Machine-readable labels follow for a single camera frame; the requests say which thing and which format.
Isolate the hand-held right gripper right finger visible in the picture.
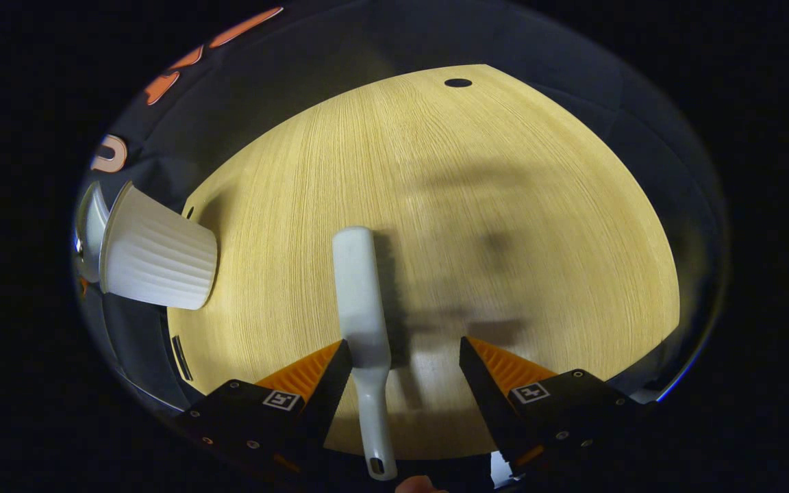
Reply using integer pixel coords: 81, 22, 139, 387
460, 336, 650, 475

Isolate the small grey broom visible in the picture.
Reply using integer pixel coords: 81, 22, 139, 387
331, 226, 399, 481

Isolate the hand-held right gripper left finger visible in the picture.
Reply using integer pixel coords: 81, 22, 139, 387
175, 339, 354, 483

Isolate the white ribbed garbage bin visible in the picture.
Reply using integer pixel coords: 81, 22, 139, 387
99, 179, 218, 310

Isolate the wooden desktop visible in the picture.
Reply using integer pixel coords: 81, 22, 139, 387
165, 64, 681, 461

